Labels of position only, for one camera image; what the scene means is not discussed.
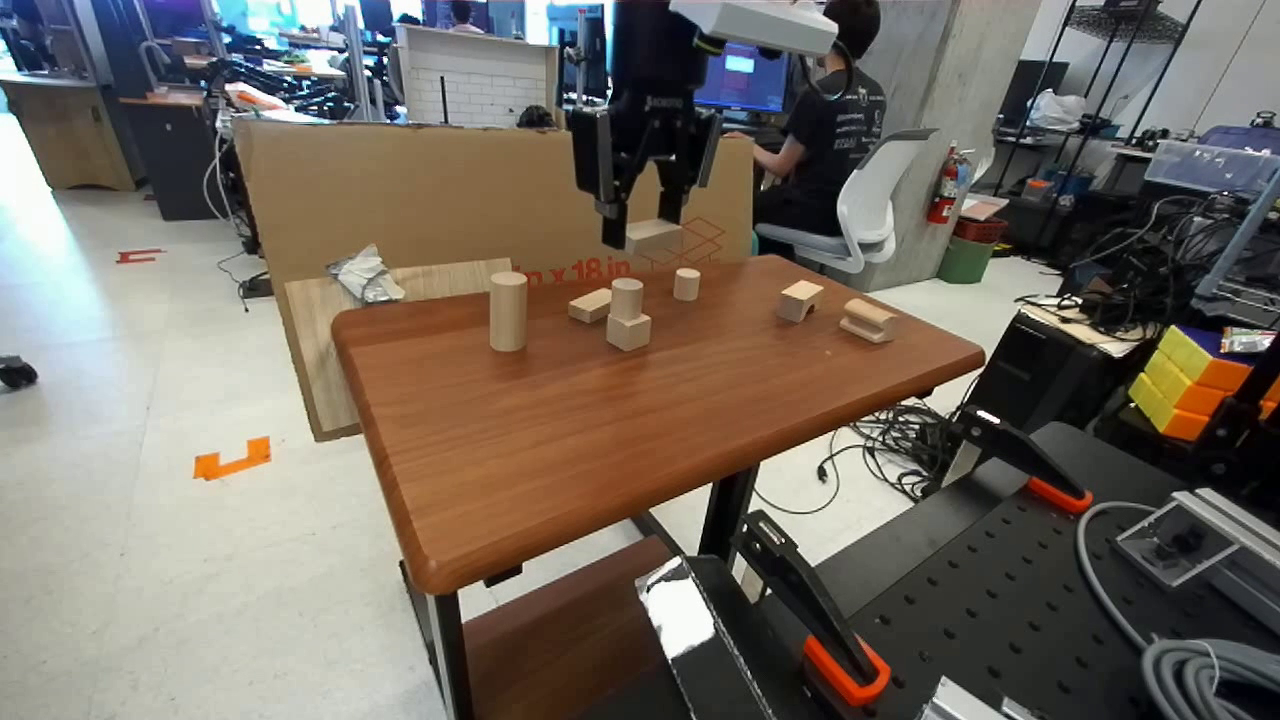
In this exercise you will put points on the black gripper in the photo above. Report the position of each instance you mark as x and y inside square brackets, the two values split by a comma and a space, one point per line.
[614, 140]

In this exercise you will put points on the rectangular wooden block front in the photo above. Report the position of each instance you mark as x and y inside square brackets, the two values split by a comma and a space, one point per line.
[652, 239]

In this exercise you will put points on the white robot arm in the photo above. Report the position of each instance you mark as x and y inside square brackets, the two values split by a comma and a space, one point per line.
[664, 44]

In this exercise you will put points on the flat wooden block left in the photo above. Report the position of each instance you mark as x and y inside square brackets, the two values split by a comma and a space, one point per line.
[592, 304]

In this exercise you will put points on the top flat block right pile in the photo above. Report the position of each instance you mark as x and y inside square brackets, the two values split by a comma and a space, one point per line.
[869, 314]

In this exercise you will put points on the flat block pile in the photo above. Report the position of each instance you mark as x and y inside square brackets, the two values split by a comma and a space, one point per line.
[869, 314]
[867, 332]

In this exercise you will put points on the bottom flat block right pile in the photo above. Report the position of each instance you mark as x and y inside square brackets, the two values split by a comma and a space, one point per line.
[867, 332]

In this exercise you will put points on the small wooden cylinder back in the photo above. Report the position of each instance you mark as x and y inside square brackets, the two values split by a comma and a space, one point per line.
[685, 285]

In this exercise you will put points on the short cylinder on cube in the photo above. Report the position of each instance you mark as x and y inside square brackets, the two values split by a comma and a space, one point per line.
[626, 297]

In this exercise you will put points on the blue computer monitor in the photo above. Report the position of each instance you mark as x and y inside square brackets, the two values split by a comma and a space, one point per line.
[745, 83]

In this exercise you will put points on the wooden cube under cylinder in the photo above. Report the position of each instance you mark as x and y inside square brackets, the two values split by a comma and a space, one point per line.
[629, 332]

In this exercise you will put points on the tall wooden cylinder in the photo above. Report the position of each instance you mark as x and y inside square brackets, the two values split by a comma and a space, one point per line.
[504, 309]

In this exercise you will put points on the white whiteboard panel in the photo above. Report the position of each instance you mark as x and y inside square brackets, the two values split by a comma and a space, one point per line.
[475, 83]

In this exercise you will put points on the wooden cube right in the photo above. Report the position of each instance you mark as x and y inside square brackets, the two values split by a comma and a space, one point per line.
[797, 301]

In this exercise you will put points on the seated person black shirt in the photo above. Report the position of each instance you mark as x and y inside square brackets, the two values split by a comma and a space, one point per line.
[828, 131]

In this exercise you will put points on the large cardboard panel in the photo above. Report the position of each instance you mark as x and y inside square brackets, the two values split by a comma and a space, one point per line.
[461, 195]

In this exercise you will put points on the white office chair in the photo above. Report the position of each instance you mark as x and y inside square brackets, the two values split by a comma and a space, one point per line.
[867, 211]

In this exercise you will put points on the brown wooden table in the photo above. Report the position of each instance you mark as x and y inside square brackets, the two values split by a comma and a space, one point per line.
[491, 461]

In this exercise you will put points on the crumpled white cloth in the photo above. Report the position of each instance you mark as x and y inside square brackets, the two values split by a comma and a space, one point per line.
[367, 276]

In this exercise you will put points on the red fire extinguisher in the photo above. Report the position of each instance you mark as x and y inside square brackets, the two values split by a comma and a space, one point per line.
[945, 190]

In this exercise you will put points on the wooden board leaning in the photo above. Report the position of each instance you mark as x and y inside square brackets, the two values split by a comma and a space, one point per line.
[309, 309]

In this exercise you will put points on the black clamp orange tip near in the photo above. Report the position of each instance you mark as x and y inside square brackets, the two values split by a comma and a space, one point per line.
[842, 666]

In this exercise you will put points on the black clamp orange tip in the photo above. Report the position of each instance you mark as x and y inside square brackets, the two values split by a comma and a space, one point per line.
[842, 666]
[1043, 473]

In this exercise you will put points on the black clamp orange tip far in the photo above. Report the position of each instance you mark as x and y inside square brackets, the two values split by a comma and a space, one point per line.
[1043, 473]

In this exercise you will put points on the yellow orange colour cube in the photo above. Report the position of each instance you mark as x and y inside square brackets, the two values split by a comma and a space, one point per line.
[1186, 381]

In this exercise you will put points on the black perforated breadboard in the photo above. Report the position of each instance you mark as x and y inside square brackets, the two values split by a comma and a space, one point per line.
[1017, 602]

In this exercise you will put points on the grey electrical box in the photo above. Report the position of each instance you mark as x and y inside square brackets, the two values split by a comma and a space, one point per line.
[1197, 538]

